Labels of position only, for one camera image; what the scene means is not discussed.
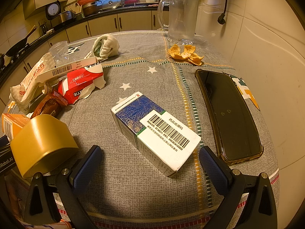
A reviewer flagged red torn paper box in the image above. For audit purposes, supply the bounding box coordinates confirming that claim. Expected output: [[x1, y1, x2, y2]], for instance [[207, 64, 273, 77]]
[[58, 63, 106, 104]]

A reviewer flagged white printed plastic bag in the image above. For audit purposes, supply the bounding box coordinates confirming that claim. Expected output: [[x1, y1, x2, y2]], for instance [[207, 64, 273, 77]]
[[10, 52, 55, 114]]

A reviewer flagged orange peel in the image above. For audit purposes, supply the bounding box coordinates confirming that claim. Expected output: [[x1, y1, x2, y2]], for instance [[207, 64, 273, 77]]
[[168, 44, 204, 66]]

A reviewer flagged brown snack wrapper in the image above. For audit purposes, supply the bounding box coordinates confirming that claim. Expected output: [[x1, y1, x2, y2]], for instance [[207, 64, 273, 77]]
[[30, 90, 68, 119]]

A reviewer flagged long white barcode box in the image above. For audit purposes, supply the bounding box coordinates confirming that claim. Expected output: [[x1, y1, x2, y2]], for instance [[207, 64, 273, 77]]
[[36, 57, 98, 83]]

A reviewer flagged black frying pan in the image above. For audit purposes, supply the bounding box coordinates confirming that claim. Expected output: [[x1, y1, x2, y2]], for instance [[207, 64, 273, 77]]
[[5, 25, 38, 57]]

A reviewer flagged clear plastic cup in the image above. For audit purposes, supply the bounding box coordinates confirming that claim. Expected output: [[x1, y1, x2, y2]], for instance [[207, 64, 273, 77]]
[[49, 41, 69, 67]]

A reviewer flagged black power plug cable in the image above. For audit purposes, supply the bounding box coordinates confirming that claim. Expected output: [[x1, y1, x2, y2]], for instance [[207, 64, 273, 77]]
[[217, 0, 231, 25]]

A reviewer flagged red colander bowl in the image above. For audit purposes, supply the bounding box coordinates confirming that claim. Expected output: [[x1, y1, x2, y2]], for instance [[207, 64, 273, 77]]
[[77, 0, 97, 6]]

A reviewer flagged gold tape roll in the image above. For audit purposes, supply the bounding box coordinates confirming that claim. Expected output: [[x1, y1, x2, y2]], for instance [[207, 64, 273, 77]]
[[10, 114, 79, 179]]

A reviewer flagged blue white medicine box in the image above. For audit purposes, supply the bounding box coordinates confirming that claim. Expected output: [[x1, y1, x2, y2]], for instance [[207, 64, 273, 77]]
[[111, 92, 201, 177]]

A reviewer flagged orange medicine box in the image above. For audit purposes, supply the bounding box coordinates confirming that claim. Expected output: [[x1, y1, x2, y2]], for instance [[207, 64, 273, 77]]
[[2, 113, 31, 141]]

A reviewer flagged glass beer mug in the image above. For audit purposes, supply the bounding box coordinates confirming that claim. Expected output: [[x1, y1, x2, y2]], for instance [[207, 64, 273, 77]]
[[157, 0, 199, 45]]

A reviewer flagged black smartphone in case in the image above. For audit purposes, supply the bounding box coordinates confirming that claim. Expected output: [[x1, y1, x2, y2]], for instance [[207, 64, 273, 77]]
[[195, 69, 264, 165]]

